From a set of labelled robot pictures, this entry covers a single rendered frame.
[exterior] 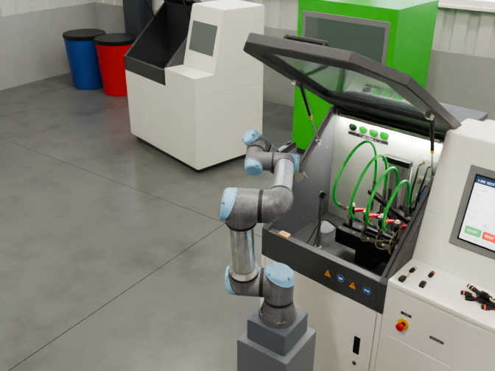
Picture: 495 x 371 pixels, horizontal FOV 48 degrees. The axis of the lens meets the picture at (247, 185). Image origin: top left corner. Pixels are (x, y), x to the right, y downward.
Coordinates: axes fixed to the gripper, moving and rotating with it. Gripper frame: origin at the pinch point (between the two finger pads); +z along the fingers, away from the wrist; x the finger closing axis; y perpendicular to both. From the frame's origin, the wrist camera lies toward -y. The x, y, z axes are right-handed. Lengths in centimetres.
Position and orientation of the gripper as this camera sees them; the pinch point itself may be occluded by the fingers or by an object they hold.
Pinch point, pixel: (300, 174)
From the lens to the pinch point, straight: 248.6
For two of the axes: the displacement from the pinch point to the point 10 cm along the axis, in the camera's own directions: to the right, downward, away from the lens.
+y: -5.0, 8.5, -1.9
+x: 5.8, 1.6, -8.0
